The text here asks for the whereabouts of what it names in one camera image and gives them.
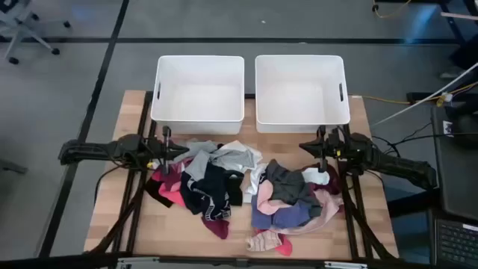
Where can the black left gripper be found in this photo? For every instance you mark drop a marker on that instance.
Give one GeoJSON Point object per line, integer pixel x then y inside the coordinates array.
{"type": "Point", "coordinates": [167, 149]}

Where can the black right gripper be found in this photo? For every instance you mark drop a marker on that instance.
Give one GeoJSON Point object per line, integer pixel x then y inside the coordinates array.
{"type": "Point", "coordinates": [332, 147]}

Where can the maroon garment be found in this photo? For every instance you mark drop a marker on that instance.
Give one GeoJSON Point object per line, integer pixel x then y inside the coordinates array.
{"type": "Point", "coordinates": [334, 183]}

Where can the dark grey garment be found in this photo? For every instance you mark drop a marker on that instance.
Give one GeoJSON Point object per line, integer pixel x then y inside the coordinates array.
{"type": "Point", "coordinates": [291, 183]}

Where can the navy underwear white lettered waistband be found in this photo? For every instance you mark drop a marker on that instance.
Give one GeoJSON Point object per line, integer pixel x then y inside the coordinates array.
{"type": "Point", "coordinates": [209, 187]}

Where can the light grey white garment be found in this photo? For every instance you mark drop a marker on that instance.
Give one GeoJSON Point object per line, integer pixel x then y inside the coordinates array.
{"type": "Point", "coordinates": [231, 158]}

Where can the salmon pink garment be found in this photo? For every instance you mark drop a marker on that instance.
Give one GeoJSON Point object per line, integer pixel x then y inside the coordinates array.
{"type": "Point", "coordinates": [265, 198]}

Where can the cream red-striped sock pair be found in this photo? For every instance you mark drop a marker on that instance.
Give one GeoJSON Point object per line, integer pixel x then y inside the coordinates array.
{"type": "Point", "coordinates": [261, 241]}

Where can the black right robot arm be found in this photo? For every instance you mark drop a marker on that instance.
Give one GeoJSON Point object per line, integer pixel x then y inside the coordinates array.
{"type": "Point", "coordinates": [392, 164]}

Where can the coral pink garment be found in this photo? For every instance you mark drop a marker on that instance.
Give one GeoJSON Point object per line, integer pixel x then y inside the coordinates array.
{"type": "Point", "coordinates": [170, 194]}

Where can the dark teal garment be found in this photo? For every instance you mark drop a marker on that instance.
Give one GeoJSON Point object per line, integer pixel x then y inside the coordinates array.
{"type": "Point", "coordinates": [157, 192]}

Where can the white perforated plastic bin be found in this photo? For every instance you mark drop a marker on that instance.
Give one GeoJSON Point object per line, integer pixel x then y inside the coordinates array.
{"type": "Point", "coordinates": [201, 93]}
{"type": "Point", "coordinates": [298, 93]}

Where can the pale pink garment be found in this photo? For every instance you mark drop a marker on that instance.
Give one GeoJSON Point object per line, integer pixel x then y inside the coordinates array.
{"type": "Point", "coordinates": [328, 203]}

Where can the white cloth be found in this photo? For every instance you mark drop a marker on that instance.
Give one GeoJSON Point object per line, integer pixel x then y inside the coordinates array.
{"type": "Point", "coordinates": [254, 183]}

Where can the black garment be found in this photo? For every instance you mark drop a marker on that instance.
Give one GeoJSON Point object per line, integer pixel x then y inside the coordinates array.
{"type": "Point", "coordinates": [235, 190]}

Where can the maroon and red sock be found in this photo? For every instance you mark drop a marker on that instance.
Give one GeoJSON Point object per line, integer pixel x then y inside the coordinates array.
{"type": "Point", "coordinates": [218, 228]}

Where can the white pipe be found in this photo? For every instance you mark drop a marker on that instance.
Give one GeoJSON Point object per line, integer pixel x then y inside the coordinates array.
{"type": "Point", "coordinates": [422, 96]}

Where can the black laptop keyboard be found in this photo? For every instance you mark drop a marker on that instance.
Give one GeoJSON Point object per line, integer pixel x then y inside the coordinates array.
{"type": "Point", "coordinates": [457, 243]}

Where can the office chair base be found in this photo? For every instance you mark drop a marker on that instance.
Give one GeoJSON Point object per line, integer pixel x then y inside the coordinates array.
{"type": "Point", "coordinates": [22, 33]}

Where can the black frame crossbar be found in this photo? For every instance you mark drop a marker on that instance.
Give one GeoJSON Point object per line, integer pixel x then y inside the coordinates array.
{"type": "Point", "coordinates": [224, 263]}

